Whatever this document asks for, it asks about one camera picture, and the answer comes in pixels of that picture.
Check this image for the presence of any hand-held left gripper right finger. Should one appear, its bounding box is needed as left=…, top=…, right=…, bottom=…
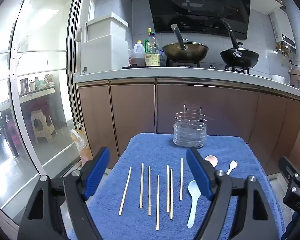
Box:
left=186, top=147, right=283, bottom=240

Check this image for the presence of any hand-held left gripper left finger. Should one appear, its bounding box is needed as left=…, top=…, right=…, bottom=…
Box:
left=17, top=147, right=110, bottom=240

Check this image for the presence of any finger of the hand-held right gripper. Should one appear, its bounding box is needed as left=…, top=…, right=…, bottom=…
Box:
left=278, top=156, right=300, bottom=184

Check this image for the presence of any pink spoon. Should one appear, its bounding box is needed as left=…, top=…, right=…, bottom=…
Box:
left=204, top=155, right=218, bottom=168

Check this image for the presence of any wooden chopstick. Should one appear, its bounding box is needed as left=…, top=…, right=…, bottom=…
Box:
left=139, top=162, right=144, bottom=209
left=156, top=175, right=160, bottom=230
left=170, top=168, right=173, bottom=220
left=118, top=167, right=132, bottom=216
left=148, top=166, right=152, bottom=216
left=166, top=164, right=170, bottom=213
left=179, top=157, right=183, bottom=201

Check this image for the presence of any light blue ceramic spoon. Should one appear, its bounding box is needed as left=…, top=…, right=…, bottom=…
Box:
left=187, top=180, right=203, bottom=228

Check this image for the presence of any white plastic fork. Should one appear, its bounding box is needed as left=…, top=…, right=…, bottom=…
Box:
left=225, top=160, right=238, bottom=175

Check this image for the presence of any wire utensil holder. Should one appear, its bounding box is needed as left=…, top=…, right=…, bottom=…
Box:
left=173, top=104, right=207, bottom=148

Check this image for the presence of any person's right hand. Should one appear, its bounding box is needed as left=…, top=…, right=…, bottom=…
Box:
left=281, top=212, right=300, bottom=240

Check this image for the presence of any yellow plastic bag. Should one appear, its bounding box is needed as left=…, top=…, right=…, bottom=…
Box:
left=70, top=124, right=93, bottom=164

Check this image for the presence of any blue towel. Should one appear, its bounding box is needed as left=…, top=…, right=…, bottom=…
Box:
left=86, top=133, right=285, bottom=240

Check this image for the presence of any brown kitchen base cabinet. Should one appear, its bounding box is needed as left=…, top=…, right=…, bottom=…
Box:
left=77, top=78, right=300, bottom=178

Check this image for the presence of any beige plastic stool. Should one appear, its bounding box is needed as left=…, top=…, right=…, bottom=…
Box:
left=31, top=110, right=57, bottom=144

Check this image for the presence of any white bowl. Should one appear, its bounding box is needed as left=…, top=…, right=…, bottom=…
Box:
left=271, top=74, right=290, bottom=84

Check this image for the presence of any white kitchen countertop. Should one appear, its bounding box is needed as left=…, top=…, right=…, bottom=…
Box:
left=73, top=66, right=300, bottom=103

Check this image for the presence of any gas stove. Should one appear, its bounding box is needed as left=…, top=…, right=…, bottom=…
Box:
left=122, top=62, right=250, bottom=75

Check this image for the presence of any cluttered outdoor shelf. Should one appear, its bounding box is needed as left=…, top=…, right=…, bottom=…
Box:
left=19, top=74, right=56, bottom=98

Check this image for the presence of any black wok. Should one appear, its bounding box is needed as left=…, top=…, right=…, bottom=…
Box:
left=219, top=29, right=260, bottom=69

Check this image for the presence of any large white foam box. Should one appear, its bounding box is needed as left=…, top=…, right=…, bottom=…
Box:
left=80, top=34, right=129, bottom=75

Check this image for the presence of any brass wok with lid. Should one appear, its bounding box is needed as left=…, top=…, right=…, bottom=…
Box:
left=162, top=24, right=209, bottom=63

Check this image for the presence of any white jug with yellow cap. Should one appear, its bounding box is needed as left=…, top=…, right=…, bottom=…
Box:
left=131, top=40, right=146, bottom=67

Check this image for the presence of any white water heater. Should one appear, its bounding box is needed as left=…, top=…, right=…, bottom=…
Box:
left=269, top=8, right=297, bottom=54

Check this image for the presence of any clear cooking oil bottle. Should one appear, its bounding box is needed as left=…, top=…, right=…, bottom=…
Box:
left=145, top=31, right=162, bottom=67

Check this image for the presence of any sliding glass door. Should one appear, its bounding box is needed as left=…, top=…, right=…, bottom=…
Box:
left=0, top=0, right=87, bottom=230

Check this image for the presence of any white foam box with lid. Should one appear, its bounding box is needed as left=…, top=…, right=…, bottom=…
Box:
left=86, top=12, right=129, bottom=42

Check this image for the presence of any black range hood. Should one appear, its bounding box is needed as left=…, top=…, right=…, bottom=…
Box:
left=143, top=0, right=252, bottom=41

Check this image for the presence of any tall white foam box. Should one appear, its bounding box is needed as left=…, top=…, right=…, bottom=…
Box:
left=94, top=0, right=133, bottom=24

